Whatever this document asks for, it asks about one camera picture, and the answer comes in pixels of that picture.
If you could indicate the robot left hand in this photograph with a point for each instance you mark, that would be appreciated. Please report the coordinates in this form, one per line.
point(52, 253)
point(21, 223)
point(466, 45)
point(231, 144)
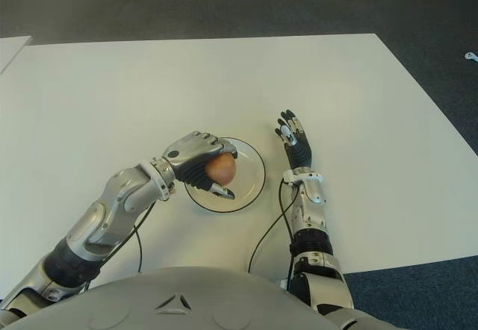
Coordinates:
point(190, 158)

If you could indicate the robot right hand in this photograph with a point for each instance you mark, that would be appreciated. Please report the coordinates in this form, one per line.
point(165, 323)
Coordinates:
point(300, 154)

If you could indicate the red yellow apple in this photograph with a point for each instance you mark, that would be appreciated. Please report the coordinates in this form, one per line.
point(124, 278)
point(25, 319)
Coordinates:
point(222, 169)

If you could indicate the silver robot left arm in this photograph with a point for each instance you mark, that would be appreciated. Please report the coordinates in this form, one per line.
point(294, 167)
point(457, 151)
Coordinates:
point(108, 214)

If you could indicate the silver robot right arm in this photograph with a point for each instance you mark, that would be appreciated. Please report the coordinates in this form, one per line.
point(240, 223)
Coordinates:
point(313, 214)

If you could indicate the white plate with black rim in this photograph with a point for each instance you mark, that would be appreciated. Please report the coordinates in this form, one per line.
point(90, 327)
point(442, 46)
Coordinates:
point(248, 180)

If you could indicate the grey robot torso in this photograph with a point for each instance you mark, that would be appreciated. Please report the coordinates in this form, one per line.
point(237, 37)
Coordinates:
point(186, 300)

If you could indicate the white controller on floor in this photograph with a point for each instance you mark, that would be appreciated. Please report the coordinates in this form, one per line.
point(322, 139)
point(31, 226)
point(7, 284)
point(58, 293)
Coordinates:
point(471, 56)

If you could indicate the white side table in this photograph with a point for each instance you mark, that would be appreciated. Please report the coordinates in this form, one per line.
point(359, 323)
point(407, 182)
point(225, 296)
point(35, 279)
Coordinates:
point(11, 52)

